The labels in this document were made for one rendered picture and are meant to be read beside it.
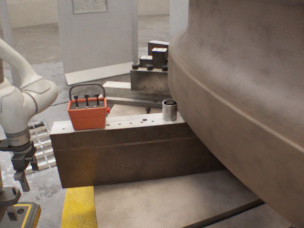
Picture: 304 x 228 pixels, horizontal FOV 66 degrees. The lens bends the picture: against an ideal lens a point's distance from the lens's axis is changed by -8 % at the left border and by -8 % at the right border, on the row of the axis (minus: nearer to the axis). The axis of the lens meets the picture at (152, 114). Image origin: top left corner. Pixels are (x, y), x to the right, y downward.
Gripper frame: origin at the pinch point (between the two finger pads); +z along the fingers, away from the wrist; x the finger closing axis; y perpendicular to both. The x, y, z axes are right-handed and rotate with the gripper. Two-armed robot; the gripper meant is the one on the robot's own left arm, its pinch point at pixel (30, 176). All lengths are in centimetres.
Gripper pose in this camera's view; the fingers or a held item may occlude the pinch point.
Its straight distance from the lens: 113.5
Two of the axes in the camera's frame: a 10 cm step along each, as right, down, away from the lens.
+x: -1.0, -4.4, 8.9
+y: 10.0, -0.4, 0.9
